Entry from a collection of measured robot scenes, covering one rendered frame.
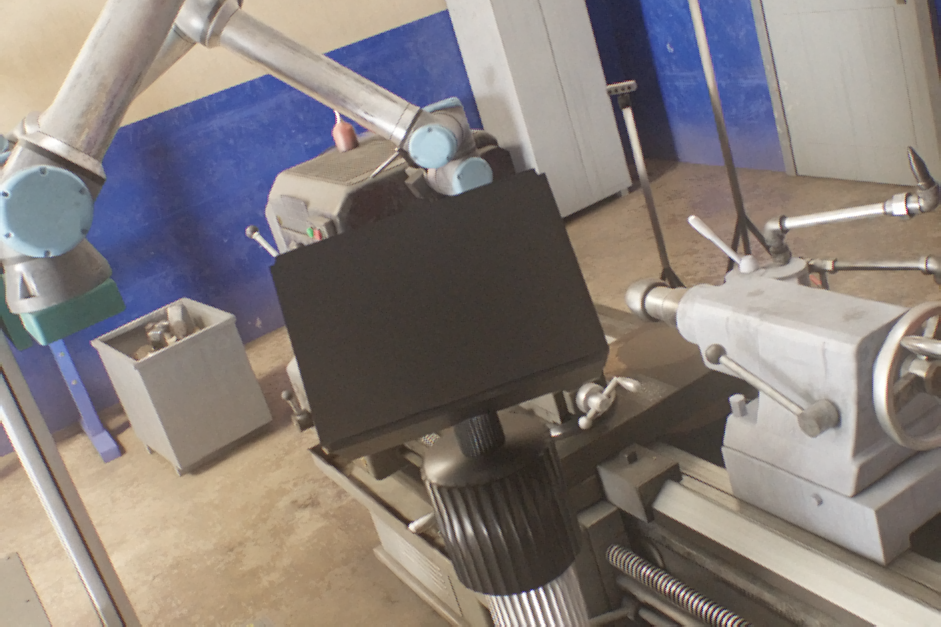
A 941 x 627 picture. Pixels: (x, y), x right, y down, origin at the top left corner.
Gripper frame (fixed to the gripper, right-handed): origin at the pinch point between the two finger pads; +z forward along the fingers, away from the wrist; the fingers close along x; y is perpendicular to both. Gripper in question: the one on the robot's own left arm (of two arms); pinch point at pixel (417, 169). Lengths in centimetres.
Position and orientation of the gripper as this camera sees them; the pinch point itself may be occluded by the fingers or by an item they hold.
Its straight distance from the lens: 268.0
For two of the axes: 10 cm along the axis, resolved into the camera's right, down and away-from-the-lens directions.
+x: 7.1, -6.6, 2.2
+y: 5.6, 7.3, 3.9
